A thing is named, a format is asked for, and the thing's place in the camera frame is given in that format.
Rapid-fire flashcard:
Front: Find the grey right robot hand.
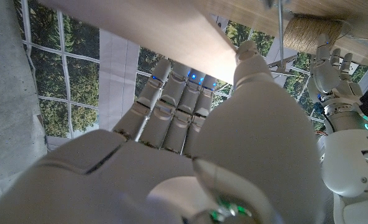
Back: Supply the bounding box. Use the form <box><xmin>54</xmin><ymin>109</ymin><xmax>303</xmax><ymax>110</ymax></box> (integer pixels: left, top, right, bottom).
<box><xmin>0</xmin><ymin>40</ymin><xmax>326</xmax><ymax>224</ymax></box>

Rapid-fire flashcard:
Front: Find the wooden stick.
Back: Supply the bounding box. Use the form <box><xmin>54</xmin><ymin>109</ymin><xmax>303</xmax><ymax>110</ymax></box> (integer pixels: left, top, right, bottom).
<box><xmin>37</xmin><ymin>0</ymin><xmax>237</xmax><ymax>85</ymax></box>

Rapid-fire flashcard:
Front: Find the jute twine spool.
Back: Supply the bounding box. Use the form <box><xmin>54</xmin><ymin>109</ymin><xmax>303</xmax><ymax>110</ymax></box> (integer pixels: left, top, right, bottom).
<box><xmin>283</xmin><ymin>15</ymin><xmax>345</xmax><ymax>55</ymax></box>

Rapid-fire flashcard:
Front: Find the thin metal rod with clips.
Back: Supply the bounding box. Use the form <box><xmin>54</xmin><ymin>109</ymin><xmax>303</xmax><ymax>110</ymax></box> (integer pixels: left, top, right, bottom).
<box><xmin>266</xmin><ymin>0</ymin><xmax>298</xmax><ymax>75</ymax></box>

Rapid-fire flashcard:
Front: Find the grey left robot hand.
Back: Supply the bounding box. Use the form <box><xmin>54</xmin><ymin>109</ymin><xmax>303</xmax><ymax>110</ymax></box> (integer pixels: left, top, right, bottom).
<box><xmin>306</xmin><ymin>33</ymin><xmax>364</xmax><ymax>106</ymax></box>

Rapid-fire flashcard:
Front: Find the printed window backdrop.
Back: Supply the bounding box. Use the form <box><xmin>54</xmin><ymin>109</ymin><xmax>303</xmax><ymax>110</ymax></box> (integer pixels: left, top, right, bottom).
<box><xmin>14</xmin><ymin>0</ymin><xmax>368</xmax><ymax>147</ymax></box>

